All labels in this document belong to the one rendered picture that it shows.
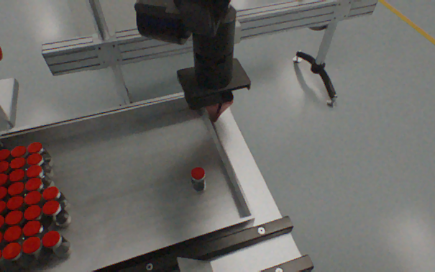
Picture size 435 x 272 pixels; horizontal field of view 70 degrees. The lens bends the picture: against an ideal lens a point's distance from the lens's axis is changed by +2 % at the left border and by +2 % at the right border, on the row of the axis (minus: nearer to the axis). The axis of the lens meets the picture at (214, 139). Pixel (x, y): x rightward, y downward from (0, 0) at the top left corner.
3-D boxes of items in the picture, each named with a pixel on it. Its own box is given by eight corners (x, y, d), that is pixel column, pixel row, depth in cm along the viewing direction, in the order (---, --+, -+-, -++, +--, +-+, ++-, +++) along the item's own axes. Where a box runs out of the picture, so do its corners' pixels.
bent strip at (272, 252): (185, 295, 39) (181, 283, 34) (180, 271, 40) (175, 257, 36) (287, 262, 41) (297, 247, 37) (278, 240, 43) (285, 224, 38)
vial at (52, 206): (55, 229, 44) (42, 216, 40) (55, 216, 45) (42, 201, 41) (72, 225, 44) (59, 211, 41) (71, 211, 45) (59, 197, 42)
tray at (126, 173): (-4, 312, 38) (-21, 307, 35) (10, 150, 53) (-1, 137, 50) (252, 227, 44) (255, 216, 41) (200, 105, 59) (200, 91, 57)
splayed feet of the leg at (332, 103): (328, 109, 180) (335, 91, 169) (289, 58, 209) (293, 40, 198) (340, 106, 181) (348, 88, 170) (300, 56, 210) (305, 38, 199)
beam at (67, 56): (53, 76, 132) (41, 53, 123) (53, 65, 137) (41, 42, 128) (372, 15, 163) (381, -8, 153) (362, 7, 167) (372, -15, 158)
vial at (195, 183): (194, 196, 47) (193, 182, 44) (190, 184, 48) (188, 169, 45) (208, 192, 47) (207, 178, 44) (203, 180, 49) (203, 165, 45)
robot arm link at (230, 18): (229, 21, 35) (241, -4, 39) (174, 10, 37) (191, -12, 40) (226, 68, 41) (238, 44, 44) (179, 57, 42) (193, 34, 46)
